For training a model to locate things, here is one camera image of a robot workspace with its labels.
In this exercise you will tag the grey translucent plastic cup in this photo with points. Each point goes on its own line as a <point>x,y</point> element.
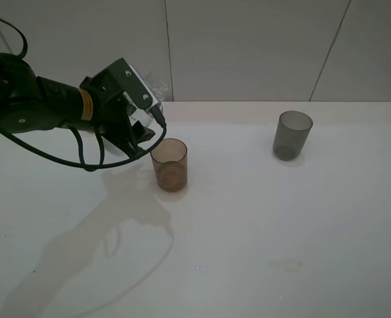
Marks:
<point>291,134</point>

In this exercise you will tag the brown translucent plastic cup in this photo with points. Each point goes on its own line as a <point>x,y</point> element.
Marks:
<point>170,164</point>

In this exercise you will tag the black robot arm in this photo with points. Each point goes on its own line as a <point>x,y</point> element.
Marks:
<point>33,103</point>

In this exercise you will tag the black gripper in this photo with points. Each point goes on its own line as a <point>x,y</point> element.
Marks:
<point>105,108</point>

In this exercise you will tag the clear plastic water bottle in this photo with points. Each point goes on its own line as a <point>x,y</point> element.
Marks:
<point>160,88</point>

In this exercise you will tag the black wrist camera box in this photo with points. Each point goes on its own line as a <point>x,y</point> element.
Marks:
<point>120,77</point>

